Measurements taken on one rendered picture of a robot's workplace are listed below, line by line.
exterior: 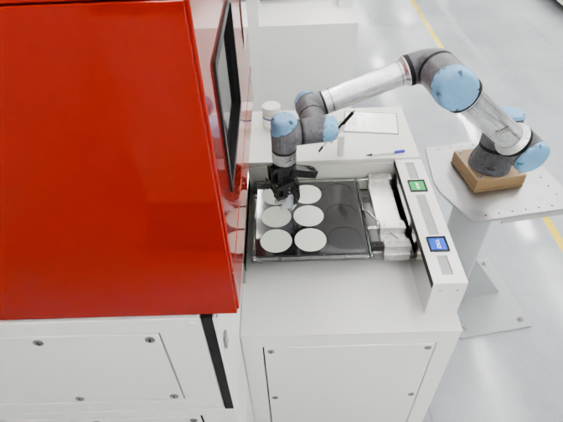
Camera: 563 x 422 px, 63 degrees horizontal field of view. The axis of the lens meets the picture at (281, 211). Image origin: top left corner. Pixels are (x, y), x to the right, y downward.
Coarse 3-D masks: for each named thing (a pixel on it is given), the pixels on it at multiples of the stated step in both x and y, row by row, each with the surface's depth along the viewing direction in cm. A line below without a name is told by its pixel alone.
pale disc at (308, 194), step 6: (300, 186) 164; (306, 186) 164; (312, 186) 163; (300, 192) 161; (306, 192) 161; (312, 192) 161; (318, 192) 161; (300, 198) 159; (306, 198) 159; (312, 198) 159; (318, 198) 159
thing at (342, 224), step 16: (336, 192) 161; (352, 192) 161; (320, 208) 155; (336, 208) 155; (352, 208) 154; (256, 224) 150; (288, 224) 150; (320, 224) 149; (336, 224) 149; (352, 224) 149; (256, 240) 145; (336, 240) 144; (352, 240) 144; (256, 256) 140; (272, 256) 141
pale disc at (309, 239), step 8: (304, 232) 147; (312, 232) 147; (320, 232) 147; (296, 240) 145; (304, 240) 145; (312, 240) 144; (320, 240) 144; (304, 248) 142; (312, 248) 142; (320, 248) 142
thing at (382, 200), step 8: (368, 184) 166; (368, 192) 167; (376, 192) 163; (384, 192) 163; (392, 192) 163; (376, 200) 160; (384, 200) 160; (392, 200) 160; (376, 208) 157; (384, 208) 157; (392, 208) 157; (376, 216) 154; (384, 216) 154; (392, 216) 154; (376, 224) 153; (384, 256) 143; (392, 256) 142; (400, 256) 142; (408, 256) 142
